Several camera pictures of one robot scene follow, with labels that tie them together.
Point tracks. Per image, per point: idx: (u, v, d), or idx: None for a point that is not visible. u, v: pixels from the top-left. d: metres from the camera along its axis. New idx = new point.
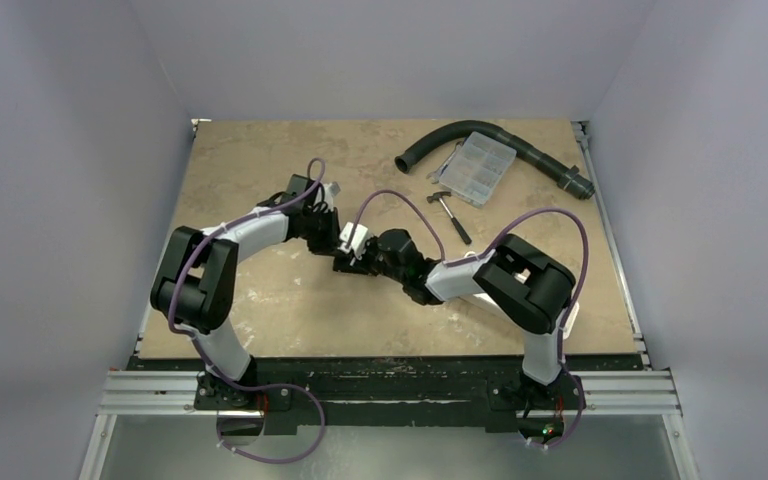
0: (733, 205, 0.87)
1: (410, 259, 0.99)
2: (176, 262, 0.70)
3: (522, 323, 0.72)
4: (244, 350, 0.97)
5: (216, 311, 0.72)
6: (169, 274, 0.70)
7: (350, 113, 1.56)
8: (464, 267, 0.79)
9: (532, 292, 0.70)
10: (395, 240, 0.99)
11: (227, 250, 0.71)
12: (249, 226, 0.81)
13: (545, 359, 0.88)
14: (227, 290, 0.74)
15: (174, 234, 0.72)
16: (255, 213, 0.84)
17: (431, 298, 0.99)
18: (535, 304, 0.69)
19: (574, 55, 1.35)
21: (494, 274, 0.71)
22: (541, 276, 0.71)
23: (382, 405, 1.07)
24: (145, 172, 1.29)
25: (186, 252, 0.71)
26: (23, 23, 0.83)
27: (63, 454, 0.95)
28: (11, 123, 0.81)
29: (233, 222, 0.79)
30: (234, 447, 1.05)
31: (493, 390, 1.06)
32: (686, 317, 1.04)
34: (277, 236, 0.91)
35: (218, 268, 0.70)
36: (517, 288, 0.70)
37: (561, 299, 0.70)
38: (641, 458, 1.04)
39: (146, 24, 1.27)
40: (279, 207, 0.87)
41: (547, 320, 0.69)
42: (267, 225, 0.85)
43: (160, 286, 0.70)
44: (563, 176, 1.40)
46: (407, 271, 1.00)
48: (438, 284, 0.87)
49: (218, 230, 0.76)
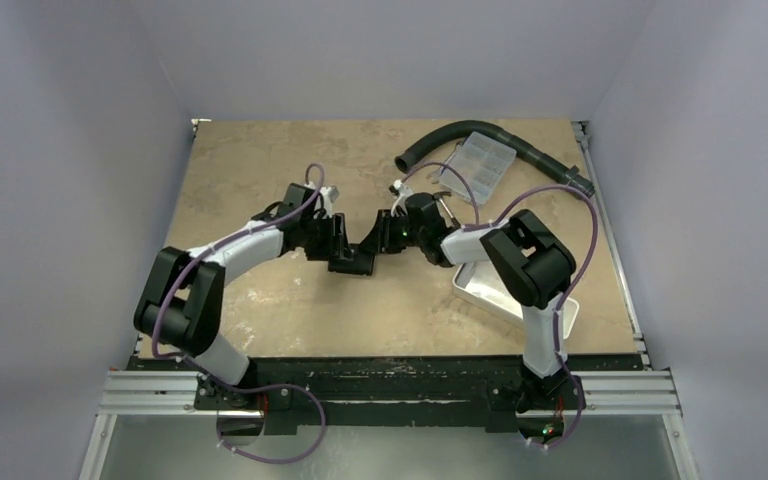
0: (732, 205, 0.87)
1: (432, 220, 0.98)
2: (161, 285, 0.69)
3: (512, 292, 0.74)
4: (240, 356, 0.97)
5: (200, 336, 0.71)
6: (153, 297, 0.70)
7: (350, 113, 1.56)
8: (476, 234, 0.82)
9: (529, 263, 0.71)
10: (419, 200, 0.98)
11: (214, 274, 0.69)
12: (238, 246, 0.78)
13: (541, 349, 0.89)
14: (212, 313, 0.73)
15: (160, 255, 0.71)
16: (247, 230, 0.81)
17: (445, 259, 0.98)
18: (529, 274, 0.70)
19: (574, 56, 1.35)
21: (499, 241, 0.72)
22: (545, 254, 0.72)
23: (382, 406, 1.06)
24: (145, 171, 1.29)
25: (171, 275, 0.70)
26: (23, 24, 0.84)
27: (63, 454, 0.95)
28: (12, 125, 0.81)
29: (220, 243, 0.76)
30: (234, 447, 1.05)
31: (493, 390, 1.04)
32: (685, 317, 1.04)
34: (272, 251, 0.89)
35: (203, 294, 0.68)
36: (518, 258, 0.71)
37: (557, 279, 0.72)
38: (642, 458, 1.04)
39: (146, 24, 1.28)
40: (274, 222, 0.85)
41: (536, 293, 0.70)
42: (259, 242, 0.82)
43: (143, 309, 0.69)
44: (563, 176, 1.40)
46: (426, 232, 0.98)
48: (451, 247, 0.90)
49: (205, 253, 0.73)
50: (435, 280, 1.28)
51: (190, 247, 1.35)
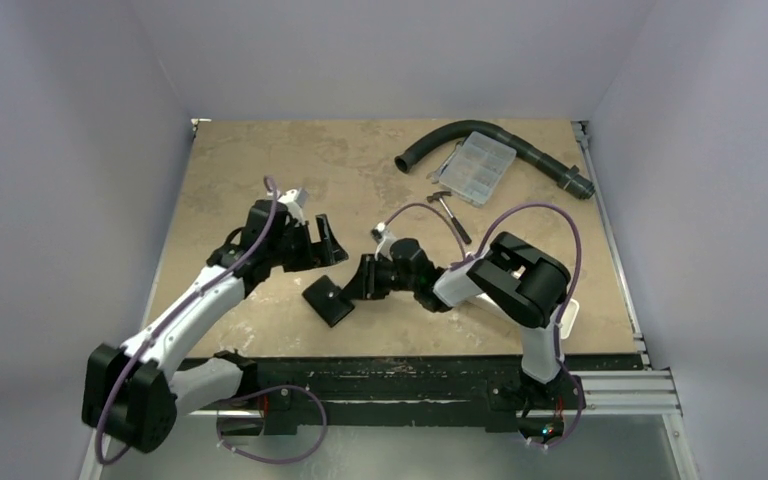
0: (732, 205, 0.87)
1: (421, 267, 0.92)
2: (101, 387, 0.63)
3: (515, 318, 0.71)
4: (233, 378, 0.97)
5: (154, 429, 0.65)
6: (96, 399, 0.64)
7: (350, 113, 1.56)
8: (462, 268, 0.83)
9: (523, 284, 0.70)
10: (406, 249, 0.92)
11: (149, 382, 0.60)
12: (184, 320, 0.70)
13: (542, 357, 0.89)
14: (164, 404, 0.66)
15: (93, 356, 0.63)
16: (195, 292, 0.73)
17: (442, 305, 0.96)
18: (527, 296, 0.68)
19: (574, 55, 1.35)
21: (485, 268, 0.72)
22: (534, 270, 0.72)
23: (382, 406, 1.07)
24: (145, 171, 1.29)
25: (109, 376, 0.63)
26: (23, 24, 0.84)
27: (63, 455, 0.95)
28: (12, 124, 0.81)
29: (161, 326, 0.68)
30: (234, 447, 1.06)
31: (493, 390, 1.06)
32: (685, 317, 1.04)
34: (236, 297, 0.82)
35: (139, 402, 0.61)
36: (508, 279, 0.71)
37: (554, 292, 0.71)
38: (641, 458, 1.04)
39: (146, 23, 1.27)
40: (228, 273, 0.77)
41: (540, 313, 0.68)
42: (214, 300, 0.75)
43: (90, 410, 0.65)
44: (563, 176, 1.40)
46: (418, 280, 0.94)
48: (444, 289, 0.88)
49: (143, 347, 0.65)
50: None
51: (190, 247, 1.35)
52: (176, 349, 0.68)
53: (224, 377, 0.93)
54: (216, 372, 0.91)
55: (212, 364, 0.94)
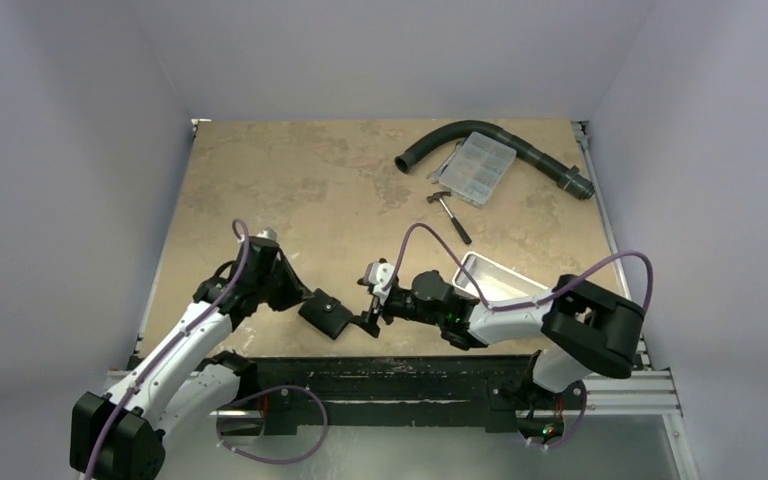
0: (731, 205, 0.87)
1: (452, 306, 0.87)
2: (85, 437, 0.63)
3: (598, 370, 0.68)
4: (227, 390, 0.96)
5: (142, 474, 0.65)
6: (82, 447, 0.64)
7: (350, 113, 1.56)
8: (522, 314, 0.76)
9: (606, 335, 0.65)
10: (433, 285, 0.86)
11: (134, 432, 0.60)
12: (166, 367, 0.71)
13: (568, 373, 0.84)
14: (152, 449, 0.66)
15: (79, 404, 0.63)
16: (181, 332, 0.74)
17: (473, 341, 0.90)
18: (615, 351, 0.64)
19: (574, 55, 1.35)
21: (565, 325, 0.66)
22: (611, 316, 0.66)
23: (382, 406, 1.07)
24: (145, 172, 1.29)
25: (94, 425, 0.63)
26: (24, 23, 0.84)
27: (63, 455, 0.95)
28: (13, 123, 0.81)
29: (146, 371, 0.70)
30: (234, 447, 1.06)
31: (493, 390, 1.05)
32: (684, 317, 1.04)
34: (225, 332, 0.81)
35: (126, 450, 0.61)
36: (592, 336, 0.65)
37: (636, 337, 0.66)
38: (641, 458, 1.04)
39: (146, 24, 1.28)
40: (212, 308, 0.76)
41: (628, 366, 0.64)
42: (202, 339, 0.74)
43: (76, 457, 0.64)
44: (563, 177, 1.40)
46: (448, 317, 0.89)
48: (483, 332, 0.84)
49: (127, 396, 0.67)
50: None
51: (190, 247, 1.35)
52: (163, 391, 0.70)
53: (212, 397, 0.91)
54: (204, 390, 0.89)
55: (191, 384, 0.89)
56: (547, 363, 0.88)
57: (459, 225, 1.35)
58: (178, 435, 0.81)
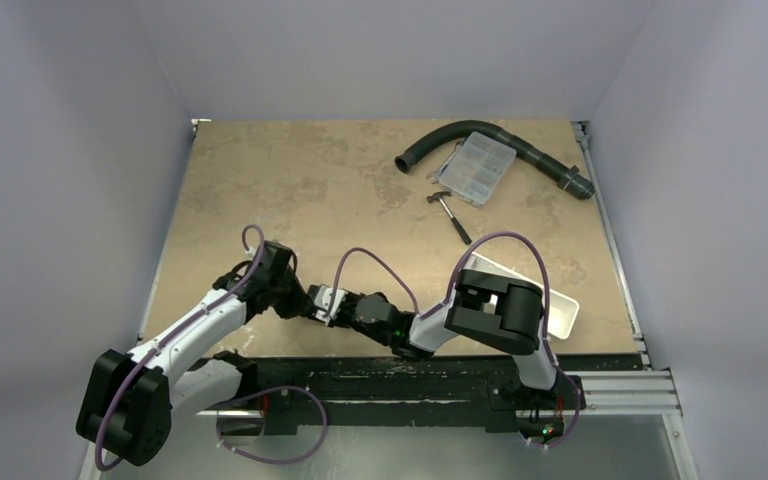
0: (731, 204, 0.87)
1: (395, 324, 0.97)
2: (100, 397, 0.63)
3: (507, 351, 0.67)
4: (227, 387, 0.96)
5: (147, 443, 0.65)
6: (94, 407, 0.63)
7: (350, 113, 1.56)
8: (437, 316, 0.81)
9: (505, 318, 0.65)
10: (376, 307, 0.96)
11: (154, 387, 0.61)
12: (186, 338, 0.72)
13: (527, 369, 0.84)
14: (161, 416, 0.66)
15: (100, 362, 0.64)
16: (202, 309, 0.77)
17: (417, 356, 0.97)
18: (513, 330, 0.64)
19: (575, 55, 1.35)
21: (462, 316, 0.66)
22: (507, 299, 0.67)
23: (382, 405, 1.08)
24: (145, 172, 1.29)
25: (111, 384, 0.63)
26: (24, 23, 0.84)
27: (63, 455, 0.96)
28: (13, 124, 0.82)
29: (167, 337, 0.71)
30: (234, 447, 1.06)
31: (493, 390, 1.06)
32: (684, 317, 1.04)
34: (233, 324, 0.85)
35: (141, 408, 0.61)
36: (488, 321, 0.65)
37: (537, 315, 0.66)
38: (641, 459, 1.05)
39: (145, 23, 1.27)
40: (231, 292, 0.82)
41: (531, 342, 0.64)
42: (219, 319, 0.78)
43: (85, 418, 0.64)
44: (563, 176, 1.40)
46: (393, 334, 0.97)
48: (421, 340, 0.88)
49: (149, 355, 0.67)
50: (435, 280, 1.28)
51: (190, 247, 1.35)
52: (181, 359, 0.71)
53: (213, 388, 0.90)
54: (208, 378, 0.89)
55: (195, 372, 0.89)
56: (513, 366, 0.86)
57: (459, 224, 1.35)
58: (176, 420, 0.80)
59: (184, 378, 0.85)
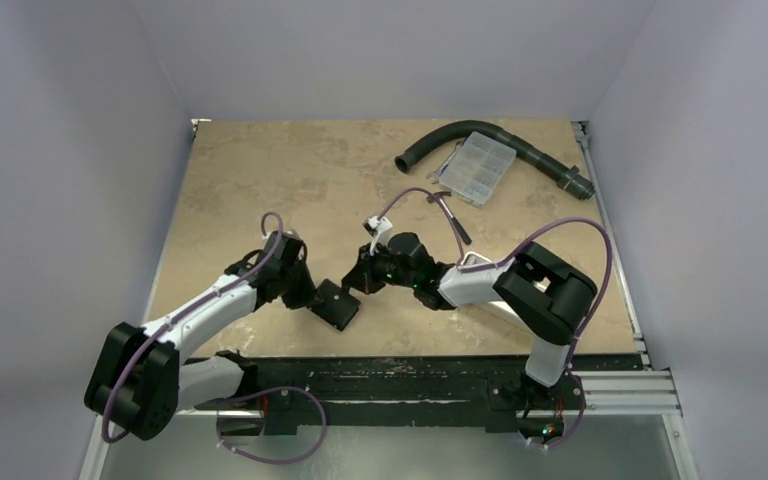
0: (731, 204, 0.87)
1: (422, 264, 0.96)
2: (112, 367, 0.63)
3: (542, 333, 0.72)
4: (232, 379, 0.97)
5: (152, 417, 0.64)
6: (104, 377, 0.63)
7: (350, 113, 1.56)
8: (483, 275, 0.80)
9: (555, 302, 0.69)
10: (405, 243, 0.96)
11: (165, 360, 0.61)
12: (197, 318, 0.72)
13: (548, 361, 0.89)
14: (169, 393, 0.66)
15: (113, 333, 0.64)
16: (214, 291, 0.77)
17: (443, 302, 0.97)
18: (559, 315, 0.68)
19: (575, 54, 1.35)
21: (514, 284, 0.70)
22: (562, 285, 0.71)
23: (382, 405, 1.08)
24: (145, 172, 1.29)
25: (122, 357, 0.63)
26: (23, 24, 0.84)
27: (62, 454, 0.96)
28: (12, 124, 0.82)
29: (179, 314, 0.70)
30: (234, 447, 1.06)
31: (493, 390, 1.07)
32: (684, 317, 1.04)
34: (244, 308, 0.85)
35: (152, 380, 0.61)
36: (542, 300, 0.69)
37: (581, 309, 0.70)
38: (641, 459, 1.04)
39: (145, 23, 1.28)
40: (244, 276, 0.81)
41: (568, 332, 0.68)
42: (230, 302, 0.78)
43: (93, 389, 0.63)
44: (563, 176, 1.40)
46: (418, 276, 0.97)
48: (451, 289, 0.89)
49: (161, 329, 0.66)
50: None
51: (190, 246, 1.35)
52: (190, 337, 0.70)
53: (218, 379, 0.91)
54: (211, 370, 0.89)
55: (200, 363, 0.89)
56: (534, 352, 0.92)
57: (459, 224, 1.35)
58: (183, 404, 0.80)
59: (189, 367, 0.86)
